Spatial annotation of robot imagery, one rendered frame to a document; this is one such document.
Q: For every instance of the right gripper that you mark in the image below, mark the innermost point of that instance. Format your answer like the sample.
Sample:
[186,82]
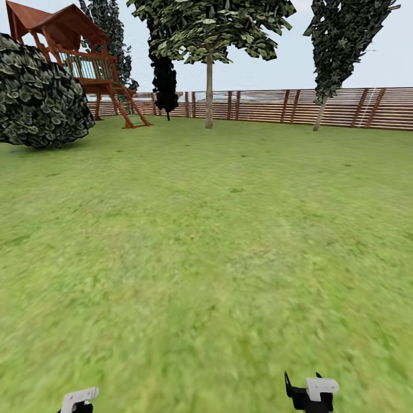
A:
[301,400]

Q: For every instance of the bush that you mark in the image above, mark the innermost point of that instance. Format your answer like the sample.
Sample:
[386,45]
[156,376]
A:
[40,103]

